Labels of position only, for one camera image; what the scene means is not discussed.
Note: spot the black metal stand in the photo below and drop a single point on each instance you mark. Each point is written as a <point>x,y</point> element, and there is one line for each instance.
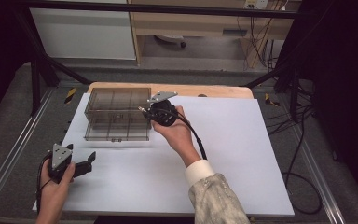
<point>35,87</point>
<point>293,93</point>

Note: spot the aluminium floor rail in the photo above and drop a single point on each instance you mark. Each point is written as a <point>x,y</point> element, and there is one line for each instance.
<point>12,155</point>
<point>310,161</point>

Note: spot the office chair base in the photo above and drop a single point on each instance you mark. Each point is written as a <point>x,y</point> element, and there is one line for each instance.
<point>169,38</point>

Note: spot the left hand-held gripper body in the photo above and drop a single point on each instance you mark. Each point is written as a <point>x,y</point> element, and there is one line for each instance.
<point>60,157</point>

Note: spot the black metal frame bar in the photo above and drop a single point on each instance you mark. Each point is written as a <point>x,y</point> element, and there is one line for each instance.
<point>167,8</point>

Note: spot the smoky transparent drawer organizer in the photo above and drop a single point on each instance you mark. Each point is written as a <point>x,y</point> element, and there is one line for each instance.
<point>118,102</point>

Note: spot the light wooden desk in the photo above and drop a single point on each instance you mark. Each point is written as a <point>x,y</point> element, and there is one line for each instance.
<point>183,26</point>

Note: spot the white power strip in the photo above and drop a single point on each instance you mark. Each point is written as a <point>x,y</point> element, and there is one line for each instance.
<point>258,3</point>

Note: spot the wooden table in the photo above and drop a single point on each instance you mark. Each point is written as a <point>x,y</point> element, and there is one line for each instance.
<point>205,89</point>

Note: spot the white cabinet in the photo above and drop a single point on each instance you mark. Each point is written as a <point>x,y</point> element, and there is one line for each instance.
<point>84,37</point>

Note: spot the person's right hand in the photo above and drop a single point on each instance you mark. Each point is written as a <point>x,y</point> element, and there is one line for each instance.
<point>177,137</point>

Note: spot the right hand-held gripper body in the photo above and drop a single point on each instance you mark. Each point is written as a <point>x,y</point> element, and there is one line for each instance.
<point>164,113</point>

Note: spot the person's left hand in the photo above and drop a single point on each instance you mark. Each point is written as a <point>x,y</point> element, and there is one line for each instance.
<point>54,196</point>

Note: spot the yellow black tape strip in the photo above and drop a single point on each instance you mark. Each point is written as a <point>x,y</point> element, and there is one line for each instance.
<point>70,95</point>
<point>272,101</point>

